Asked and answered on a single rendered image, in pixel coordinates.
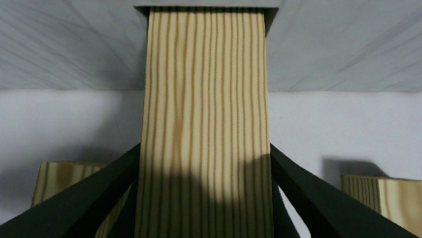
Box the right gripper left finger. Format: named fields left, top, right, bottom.
left=0, top=142, right=141, bottom=238

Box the light wooden beam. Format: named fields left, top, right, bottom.
left=340, top=174, right=422, bottom=238
left=30, top=160, right=124, bottom=238

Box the grey panel wall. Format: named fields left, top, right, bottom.
left=0, top=0, right=422, bottom=92

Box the long pale wooden board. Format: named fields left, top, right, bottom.
left=134, top=5, right=274, bottom=238

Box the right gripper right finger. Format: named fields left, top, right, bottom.
left=270, top=143, right=420, bottom=238

